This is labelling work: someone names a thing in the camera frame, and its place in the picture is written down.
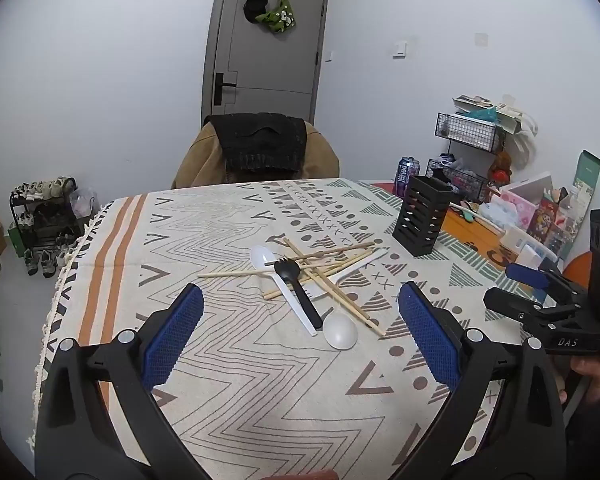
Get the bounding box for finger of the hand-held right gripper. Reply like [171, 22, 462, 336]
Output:
[482, 287, 557, 329]
[505, 262, 590, 307]

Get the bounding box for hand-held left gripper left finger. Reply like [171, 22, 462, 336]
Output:
[35, 282, 205, 480]

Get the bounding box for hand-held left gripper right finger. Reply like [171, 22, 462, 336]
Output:
[397, 281, 567, 480]

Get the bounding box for pile of wooden chopsticks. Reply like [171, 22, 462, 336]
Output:
[197, 238, 387, 337]

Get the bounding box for white plastic spoon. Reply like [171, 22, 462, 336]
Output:
[322, 249, 388, 351]

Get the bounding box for white plastic spork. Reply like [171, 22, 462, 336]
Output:
[250, 245, 319, 337]

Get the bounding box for black slotted utensil holder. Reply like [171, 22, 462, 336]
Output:
[392, 175, 455, 259]

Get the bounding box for black plastic spork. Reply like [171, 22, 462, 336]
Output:
[274, 257, 324, 331]

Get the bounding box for person's left hand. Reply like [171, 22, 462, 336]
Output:
[259, 469, 339, 480]

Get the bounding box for white power strip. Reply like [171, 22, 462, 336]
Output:
[502, 225, 559, 267]

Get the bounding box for colourful printed box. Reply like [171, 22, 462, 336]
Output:
[527, 197, 582, 257]

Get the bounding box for pink floral box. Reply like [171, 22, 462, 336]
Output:
[486, 194, 540, 232]

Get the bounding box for blue tissue pack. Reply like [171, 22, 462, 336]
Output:
[480, 201, 522, 234]

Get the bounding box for orange cat print mat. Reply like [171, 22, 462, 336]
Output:
[365, 180, 593, 306]

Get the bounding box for white box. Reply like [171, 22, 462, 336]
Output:
[499, 170, 556, 207]

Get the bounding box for patterned beige tablecloth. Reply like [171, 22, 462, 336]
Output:
[27, 177, 556, 480]

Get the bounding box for green booklet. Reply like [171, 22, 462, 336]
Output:
[574, 149, 600, 212]

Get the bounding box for brown plush toy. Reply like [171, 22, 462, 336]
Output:
[487, 152, 514, 187]

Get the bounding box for white tote bag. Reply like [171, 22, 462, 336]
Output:
[496, 94, 539, 172]

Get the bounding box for purple soda can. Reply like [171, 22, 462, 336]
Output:
[393, 156, 421, 197]

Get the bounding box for clear plastic bag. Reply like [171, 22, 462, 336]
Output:
[69, 186, 101, 219]

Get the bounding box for black shoe rack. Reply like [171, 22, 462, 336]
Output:
[9, 177, 81, 261]

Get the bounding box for group of sneakers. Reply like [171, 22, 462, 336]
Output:
[11, 176, 78, 279]

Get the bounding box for black garment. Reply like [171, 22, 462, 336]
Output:
[203, 112, 309, 182]

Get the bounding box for grey door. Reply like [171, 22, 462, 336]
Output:
[201, 0, 330, 129]

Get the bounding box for green patterned cloth bag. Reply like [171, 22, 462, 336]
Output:
[254, 0, 300, 36]

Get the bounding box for black cap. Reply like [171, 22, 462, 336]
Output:
[243, 0, 270, 25]

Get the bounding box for black wire basket with clothes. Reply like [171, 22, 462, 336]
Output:
[425, 158, 499, 202]

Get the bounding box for black wire basket with papers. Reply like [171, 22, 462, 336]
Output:
[434, 112, 507, 155]

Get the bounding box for black door handle lock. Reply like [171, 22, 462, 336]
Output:
[213, 72, 238, 106]

